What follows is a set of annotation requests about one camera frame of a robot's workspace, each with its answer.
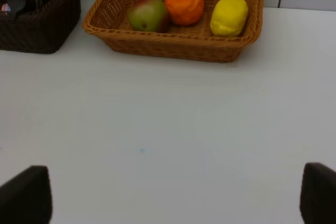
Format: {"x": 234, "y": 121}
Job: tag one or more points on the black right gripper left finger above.
{"x": 27, "y": 198}

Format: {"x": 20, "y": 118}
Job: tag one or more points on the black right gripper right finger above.
{"x": 317, "y": 197}

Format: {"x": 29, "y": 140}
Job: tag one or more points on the yellow lemon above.
{"x": 229, "y": 17}

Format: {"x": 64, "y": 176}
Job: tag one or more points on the red green mango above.
{"x": 148, "y": 16}

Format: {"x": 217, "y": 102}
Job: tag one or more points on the orange tangerine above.
{"x": 185, "y": 12}

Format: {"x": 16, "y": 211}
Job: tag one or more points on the pink bottle with white cap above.
{"x": 5, "y": 8}

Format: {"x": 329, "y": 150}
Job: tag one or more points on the dark brown wicker basket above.
{"x": 42, "y": 31}

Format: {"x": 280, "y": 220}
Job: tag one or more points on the orange wicker basket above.
{"x": 107, "y": 20}

